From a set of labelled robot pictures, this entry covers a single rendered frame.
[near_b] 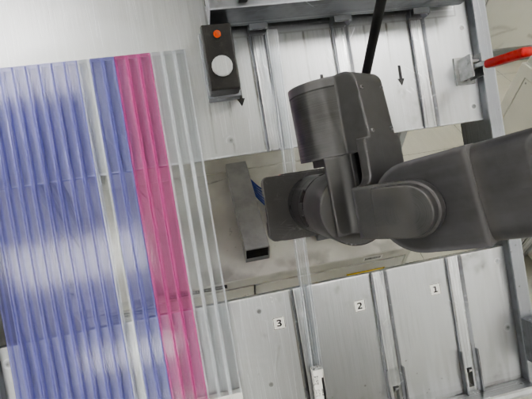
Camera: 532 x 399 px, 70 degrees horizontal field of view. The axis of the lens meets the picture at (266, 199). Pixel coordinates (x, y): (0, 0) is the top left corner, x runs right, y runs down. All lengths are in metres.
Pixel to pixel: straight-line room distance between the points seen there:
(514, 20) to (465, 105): 2.47
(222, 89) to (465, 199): 0.31
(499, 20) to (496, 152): 2.77
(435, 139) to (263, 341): 1.87
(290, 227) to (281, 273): 0.42
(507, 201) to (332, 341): 0.36
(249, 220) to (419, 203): 0.61
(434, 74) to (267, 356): 0.44
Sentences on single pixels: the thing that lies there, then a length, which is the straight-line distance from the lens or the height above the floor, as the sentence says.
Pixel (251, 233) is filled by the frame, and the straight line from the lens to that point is 0.79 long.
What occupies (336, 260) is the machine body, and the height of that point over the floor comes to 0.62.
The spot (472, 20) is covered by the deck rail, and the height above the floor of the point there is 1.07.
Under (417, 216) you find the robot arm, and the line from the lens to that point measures 0.23.
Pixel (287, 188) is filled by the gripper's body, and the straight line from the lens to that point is 0.38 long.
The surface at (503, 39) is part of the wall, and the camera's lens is 3.11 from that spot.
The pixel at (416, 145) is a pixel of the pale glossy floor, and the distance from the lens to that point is 2.18.
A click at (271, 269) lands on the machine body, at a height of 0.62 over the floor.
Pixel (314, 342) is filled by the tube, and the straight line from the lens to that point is 0.52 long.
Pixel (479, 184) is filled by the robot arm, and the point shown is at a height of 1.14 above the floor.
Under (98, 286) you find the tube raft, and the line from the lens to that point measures 0.50.
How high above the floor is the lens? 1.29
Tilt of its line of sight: 48 degrees down
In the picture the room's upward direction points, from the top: straight up
